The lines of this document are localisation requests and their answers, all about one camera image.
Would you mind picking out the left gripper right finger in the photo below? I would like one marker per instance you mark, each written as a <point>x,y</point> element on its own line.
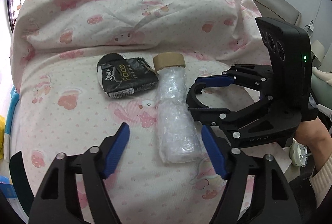
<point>256,189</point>

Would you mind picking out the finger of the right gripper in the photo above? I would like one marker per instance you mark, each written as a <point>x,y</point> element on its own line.
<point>245,75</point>
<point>243,125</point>

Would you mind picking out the bubble wrap roll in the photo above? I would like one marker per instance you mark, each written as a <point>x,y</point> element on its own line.
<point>178,138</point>

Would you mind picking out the brown tape roll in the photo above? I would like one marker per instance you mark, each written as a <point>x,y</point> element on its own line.
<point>167,60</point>

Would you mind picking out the black tissue packet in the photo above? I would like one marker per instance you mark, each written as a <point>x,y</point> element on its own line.
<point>121,77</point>

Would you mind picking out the black curved rubber piece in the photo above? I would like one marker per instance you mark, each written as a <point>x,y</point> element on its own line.
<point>191,99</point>

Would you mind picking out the cream sweater right forearm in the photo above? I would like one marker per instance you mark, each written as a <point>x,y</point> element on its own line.
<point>321,181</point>

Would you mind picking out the dark green trash bin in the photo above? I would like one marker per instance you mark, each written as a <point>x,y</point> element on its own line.
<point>20,182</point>

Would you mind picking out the person's right hand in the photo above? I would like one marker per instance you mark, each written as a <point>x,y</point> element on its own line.
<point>316,137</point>

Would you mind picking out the blue snack bag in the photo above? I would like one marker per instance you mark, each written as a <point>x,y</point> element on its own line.
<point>7,188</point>

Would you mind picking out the yellow plastic bag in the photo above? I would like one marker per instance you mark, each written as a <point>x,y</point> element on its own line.
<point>2,133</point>

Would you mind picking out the blue plush toy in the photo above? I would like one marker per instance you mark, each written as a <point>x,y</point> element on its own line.
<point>15,97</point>

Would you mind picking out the pink cartoon print quilt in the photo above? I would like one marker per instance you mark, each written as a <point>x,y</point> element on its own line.
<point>84,67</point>

